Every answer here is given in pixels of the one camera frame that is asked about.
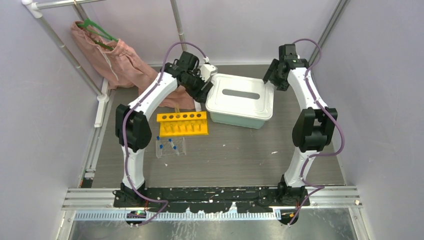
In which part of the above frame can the green clothes hanger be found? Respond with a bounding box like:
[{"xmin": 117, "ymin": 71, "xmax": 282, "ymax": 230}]
[{"xmin": 75, "ymin": 18, "xmax": 119, "ymax": 51}]

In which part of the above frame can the blue capped tube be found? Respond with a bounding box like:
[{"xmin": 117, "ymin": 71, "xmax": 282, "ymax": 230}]
[
  {"xmin": 155, "ymin": 136, "xmax": 162, "ymax": 159},
  {"xmin": 159, "ymin": 144, "xmax": 164, "ymax": 158},
  {"xmin": 168, "ymin": 138, "xmax": 177, "ymax": 150}
]

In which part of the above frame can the metal clothes rack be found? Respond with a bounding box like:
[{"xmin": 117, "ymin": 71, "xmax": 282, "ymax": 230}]
[{"xmin": 21, "ymin": 0, "xmax": 202, "ymax": 129}]

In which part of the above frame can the yellow test tube rack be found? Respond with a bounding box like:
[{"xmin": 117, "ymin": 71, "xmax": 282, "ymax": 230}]
[{"xmin": 156, "ymin": 111, "xmax": 209, "ymax": 138}]

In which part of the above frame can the large clear test tube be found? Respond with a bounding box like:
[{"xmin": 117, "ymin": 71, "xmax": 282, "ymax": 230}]
[{"xmin": 174, "ymin": 104, "xmax": 181, "ymax": 118}]

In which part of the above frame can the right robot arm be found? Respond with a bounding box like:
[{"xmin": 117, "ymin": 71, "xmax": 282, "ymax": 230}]
[{"xmin": 262, "ymin": 44, "xmax": 338, "ymax": 206}]

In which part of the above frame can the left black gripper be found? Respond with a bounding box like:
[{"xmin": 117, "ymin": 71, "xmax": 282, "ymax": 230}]
[{"xmin": 181, "ymin": 69, "xmax": 213, "ymax": 103}]

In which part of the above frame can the small clear tube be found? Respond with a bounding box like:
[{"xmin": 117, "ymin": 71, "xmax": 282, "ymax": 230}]
[{"xmin": 173, "ymin": 146, "xmax": 180, "ymax": 156}]

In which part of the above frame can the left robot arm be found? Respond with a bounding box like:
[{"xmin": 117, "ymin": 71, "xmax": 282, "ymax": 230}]
[{"xmin": 115, "ymin": 51, "xmax": 218, "ymax": 207}]

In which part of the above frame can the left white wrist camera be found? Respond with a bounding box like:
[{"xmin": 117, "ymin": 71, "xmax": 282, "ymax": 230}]
[{"xmin": 199, "ymin": 56, "xmax": 218, "ymax": 82}]

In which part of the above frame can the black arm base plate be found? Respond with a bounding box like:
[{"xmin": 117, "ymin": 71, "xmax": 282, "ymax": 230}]
[{"xmin": 112, "ymin": 184, "xmax": 308, "ymax": 214}]

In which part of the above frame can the pink cloth garment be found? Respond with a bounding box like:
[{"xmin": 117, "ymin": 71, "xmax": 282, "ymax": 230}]
[{"xmin": 70, "ymin": 21, "xmax": 196, "ymax": 111}]

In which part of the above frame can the white bin lid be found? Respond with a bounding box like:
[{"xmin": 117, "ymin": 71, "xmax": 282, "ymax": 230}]
[{"xmin": 205, "ymin": 73, "xmax": 275, "ymax": 121}]

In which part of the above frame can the teal plastic bin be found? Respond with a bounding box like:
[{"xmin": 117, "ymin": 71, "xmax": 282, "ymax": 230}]
[{"xmin": 208, "ymin": 111, "xmax": 273, "ymax": 129}]

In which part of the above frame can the clear well plate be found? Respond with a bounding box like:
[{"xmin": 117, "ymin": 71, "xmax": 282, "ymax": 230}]
[{"xmin": 160, "ymin": 137, "xmax": 187, "ymax": 158}]

